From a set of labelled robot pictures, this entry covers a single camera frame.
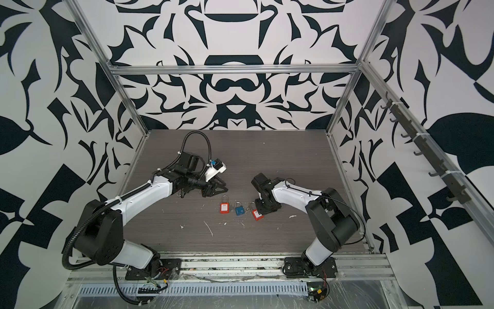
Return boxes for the red padlock long shackle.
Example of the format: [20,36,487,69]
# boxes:
[220,195,230,214]

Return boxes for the blue padlock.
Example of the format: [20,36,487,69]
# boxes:
[234,202,246,216]

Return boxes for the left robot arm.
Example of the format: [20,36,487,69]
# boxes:
[62,131,228,270]

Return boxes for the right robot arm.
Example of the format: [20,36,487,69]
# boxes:
[252,173,361,267]

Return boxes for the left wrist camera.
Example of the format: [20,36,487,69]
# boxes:
[205,159,226,182]

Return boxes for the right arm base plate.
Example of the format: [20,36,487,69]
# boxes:
[282,257,338,279]

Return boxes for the white cable duct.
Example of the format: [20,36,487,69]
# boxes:
[76,281,310,298]

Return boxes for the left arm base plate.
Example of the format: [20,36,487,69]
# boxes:
[125,258,182,281]

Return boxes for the black cable left base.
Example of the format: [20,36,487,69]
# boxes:
[111,264,169,306]

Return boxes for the wall hook rack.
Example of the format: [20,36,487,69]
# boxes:
[382,93,472,204]

